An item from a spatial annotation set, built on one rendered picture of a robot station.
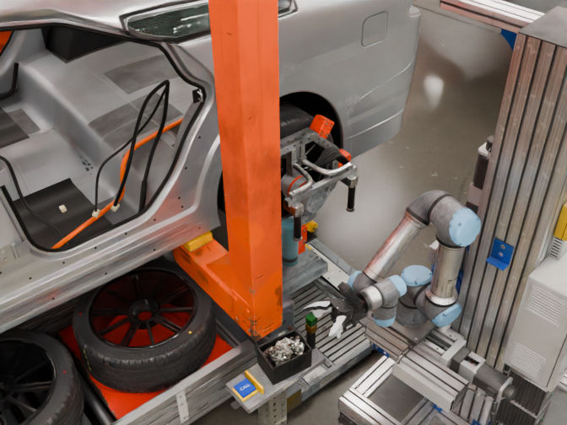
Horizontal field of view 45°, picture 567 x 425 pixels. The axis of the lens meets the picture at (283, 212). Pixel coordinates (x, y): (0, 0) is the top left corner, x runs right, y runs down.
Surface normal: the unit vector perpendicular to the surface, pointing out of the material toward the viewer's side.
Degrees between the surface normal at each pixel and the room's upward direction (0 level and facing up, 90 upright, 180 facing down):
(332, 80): 90
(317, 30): 81
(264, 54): 90
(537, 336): 90
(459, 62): 0
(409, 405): 0
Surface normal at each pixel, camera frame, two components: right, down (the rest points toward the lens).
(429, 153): -0.01, -0.77
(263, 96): 0.63, 0.49
